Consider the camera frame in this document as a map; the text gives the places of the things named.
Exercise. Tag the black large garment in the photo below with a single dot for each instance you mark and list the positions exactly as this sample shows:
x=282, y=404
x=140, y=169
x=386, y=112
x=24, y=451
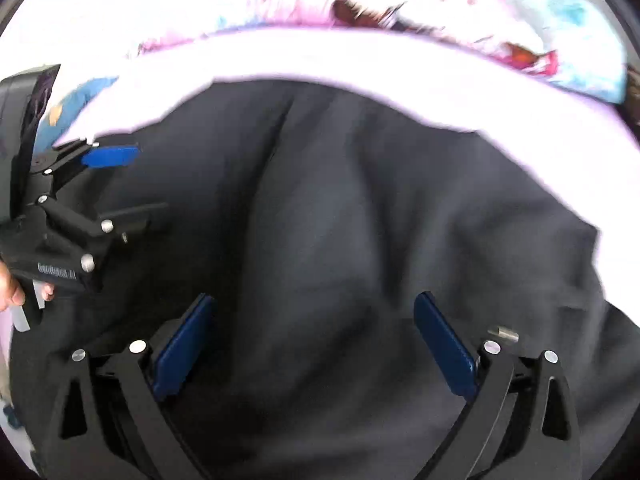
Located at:
x=314, y=217

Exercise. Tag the purple fleece bed sheet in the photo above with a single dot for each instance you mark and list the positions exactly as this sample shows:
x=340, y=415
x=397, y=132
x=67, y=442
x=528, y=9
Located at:
x=578, y=148

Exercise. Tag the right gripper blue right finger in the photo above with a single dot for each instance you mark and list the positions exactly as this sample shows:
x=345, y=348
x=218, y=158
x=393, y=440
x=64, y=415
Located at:
x=457, y=363

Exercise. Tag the pink blue cartoon quilt roll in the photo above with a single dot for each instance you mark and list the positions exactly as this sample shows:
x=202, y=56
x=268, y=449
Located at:
x=567, y=44

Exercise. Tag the person's left hand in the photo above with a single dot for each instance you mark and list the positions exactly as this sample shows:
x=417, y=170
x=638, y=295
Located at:
x=11, y=293

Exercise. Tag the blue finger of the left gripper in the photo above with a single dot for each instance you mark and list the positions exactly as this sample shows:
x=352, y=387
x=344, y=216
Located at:
x=110, y=156
x=128, y=223

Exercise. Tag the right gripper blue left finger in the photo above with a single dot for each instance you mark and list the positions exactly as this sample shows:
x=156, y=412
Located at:
x=177, y=345

